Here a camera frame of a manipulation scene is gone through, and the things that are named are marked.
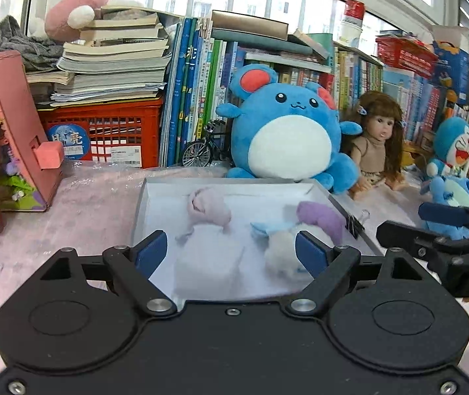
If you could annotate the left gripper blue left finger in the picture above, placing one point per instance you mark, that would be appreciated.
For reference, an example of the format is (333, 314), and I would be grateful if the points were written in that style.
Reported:
(131, 268)

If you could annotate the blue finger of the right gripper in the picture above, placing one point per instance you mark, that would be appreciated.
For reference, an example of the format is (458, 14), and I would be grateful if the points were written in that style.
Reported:
(444, 214)

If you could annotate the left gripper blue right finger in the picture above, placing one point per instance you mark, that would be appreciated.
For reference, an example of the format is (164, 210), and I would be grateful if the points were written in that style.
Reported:
(331, 269)

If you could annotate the purple fluffy plush toy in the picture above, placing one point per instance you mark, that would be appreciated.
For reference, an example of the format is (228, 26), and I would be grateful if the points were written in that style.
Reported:
(323, 216)

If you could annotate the pale pink knitted sock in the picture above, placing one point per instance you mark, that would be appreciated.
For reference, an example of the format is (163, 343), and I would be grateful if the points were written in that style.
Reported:
(207, 206)

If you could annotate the blue dolphin plush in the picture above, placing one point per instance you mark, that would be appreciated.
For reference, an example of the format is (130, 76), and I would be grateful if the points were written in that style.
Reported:
(447, 190)

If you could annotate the black binder clip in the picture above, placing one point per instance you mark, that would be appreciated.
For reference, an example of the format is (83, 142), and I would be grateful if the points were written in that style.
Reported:
(355, 224)

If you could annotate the Doraemon plush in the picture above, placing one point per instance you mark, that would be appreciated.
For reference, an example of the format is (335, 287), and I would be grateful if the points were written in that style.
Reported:
(450, 149)

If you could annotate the brown haired baby doll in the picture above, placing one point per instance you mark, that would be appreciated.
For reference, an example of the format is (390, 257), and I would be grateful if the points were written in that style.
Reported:
(377, 150)

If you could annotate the white cardboard box tray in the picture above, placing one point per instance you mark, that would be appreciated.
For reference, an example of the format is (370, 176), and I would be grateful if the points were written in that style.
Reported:
(163, 206)

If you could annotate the red plastic crate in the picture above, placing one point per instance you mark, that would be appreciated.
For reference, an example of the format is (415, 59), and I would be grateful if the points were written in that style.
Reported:
(120, 132)

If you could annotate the blue cardboard box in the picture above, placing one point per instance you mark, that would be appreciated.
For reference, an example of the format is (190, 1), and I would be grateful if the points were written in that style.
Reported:
(452, 69)

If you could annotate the big blue round plush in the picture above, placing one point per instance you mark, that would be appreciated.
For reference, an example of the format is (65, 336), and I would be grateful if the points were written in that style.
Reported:
(287, 132)

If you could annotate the pink wooden triangle house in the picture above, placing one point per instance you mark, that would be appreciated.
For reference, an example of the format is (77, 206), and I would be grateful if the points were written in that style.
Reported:
(30, 164)

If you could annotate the miniature bicycle model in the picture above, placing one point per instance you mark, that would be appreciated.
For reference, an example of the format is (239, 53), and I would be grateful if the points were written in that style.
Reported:
(212, 146)

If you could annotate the red plastic basket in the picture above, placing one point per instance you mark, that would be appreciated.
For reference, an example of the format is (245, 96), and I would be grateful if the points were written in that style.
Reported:
(403, 53)

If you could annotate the stack of books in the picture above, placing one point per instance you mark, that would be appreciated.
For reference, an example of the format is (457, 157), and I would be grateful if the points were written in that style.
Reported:
(121, 55)

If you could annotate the red white canister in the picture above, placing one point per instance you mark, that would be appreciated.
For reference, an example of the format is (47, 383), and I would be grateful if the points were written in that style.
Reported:
(352, 22)

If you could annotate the row of upright books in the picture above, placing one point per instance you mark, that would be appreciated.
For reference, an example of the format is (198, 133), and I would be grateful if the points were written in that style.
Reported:
(208, 50)

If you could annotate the grey cloth pile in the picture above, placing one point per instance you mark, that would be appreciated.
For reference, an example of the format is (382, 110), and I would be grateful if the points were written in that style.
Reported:
(37, 54)

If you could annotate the pink plush on books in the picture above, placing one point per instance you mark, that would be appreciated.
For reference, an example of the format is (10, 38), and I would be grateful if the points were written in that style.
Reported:
(65, 20)

